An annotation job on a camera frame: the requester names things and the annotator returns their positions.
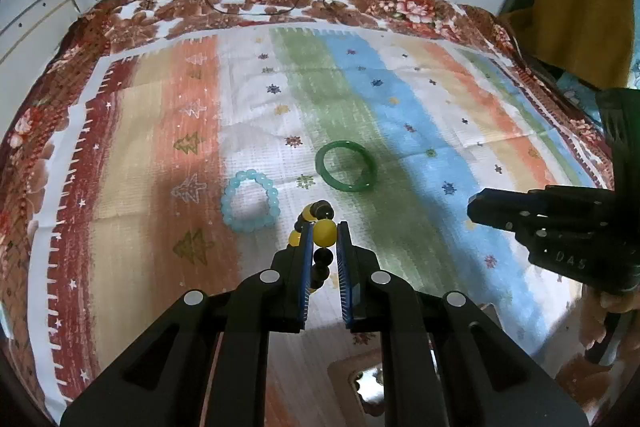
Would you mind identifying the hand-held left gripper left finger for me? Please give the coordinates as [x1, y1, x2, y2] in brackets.
[60, 219, 316, 427]

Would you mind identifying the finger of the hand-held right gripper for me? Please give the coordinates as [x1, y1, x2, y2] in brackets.
[520, 227, 640, 297]
[466, 187, 620, 235]

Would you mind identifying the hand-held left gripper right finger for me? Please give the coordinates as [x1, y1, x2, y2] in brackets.
[336, 221, 589, 427]

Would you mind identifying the black and yellow bead bracelet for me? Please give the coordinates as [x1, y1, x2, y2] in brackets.
[287, 201, 337, 295]

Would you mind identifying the rectangular metal tin box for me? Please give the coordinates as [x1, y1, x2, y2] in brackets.
[327, 349, 388, 420]

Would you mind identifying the person's right hand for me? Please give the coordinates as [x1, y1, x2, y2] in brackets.
[580, 286, 632, 354]

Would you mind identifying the blue printed cloth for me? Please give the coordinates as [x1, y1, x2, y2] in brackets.
[557, 54, 640, 122]

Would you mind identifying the green jade bangle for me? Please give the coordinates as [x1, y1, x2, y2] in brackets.
[316, 141, 377, 194]

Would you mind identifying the mustard hanging garment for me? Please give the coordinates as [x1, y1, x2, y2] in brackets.
[500, 0, 640, 90]

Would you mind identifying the red floral blanket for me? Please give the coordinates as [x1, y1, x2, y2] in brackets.
[0, 0, 621, 408]

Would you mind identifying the white bed headboard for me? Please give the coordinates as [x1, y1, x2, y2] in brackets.
[0, 0, 83, 68]

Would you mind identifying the light blue bead bracelet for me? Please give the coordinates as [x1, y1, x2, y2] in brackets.
[221, 170, 281, 233]

